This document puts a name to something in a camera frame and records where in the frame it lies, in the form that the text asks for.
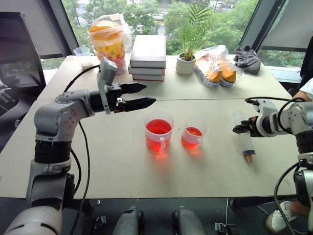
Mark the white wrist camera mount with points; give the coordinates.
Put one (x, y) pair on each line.
(107, 69)
(265, 109)

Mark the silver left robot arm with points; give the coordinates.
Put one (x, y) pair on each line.
(53, 120)

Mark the white book red cover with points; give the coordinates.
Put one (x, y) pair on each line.
(149, 77)

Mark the thin white book dark cover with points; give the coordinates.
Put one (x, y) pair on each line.
(146, 71)

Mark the bagged yellow flower-print cup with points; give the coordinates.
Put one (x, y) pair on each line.
(108, 44)

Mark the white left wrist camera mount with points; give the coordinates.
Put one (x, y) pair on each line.
(107, 69)

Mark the dark grey rounded shape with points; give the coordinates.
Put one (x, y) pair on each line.
(129, 221)
(187, 221)

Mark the thick white book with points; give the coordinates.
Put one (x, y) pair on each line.
(149, 51)

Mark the white sneaker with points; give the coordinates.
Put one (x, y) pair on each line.
(278, 218)

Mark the clear plastic syringe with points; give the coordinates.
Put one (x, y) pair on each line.
(245, 144)

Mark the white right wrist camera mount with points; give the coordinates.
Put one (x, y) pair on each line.
(265, 109)

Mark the empty clear measuring cup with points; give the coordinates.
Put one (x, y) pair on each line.
(82, 55)

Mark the small clear cup red liquid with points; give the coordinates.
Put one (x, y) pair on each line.
(192, 138)

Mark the grey crumpled cloth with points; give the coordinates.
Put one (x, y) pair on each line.
(248, 61)

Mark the large clear cup red liquid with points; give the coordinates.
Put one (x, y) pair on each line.
(159, 134)

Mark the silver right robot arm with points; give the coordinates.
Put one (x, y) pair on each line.
(300, 117)

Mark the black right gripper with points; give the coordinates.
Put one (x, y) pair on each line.
(254, 127)

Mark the black metal clamp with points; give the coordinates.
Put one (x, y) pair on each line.
(223, 228)
(100, 221)

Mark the dark monitor screen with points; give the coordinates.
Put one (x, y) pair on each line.
(17, 54)

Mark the potted green plant white pot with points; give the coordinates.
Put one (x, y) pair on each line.
(186, 63)

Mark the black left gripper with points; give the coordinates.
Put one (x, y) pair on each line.
(115, 98)

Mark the person's bare leg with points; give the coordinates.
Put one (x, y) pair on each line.
(297, 208)

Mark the person's white-sleeved arm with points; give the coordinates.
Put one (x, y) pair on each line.
(306, 89)

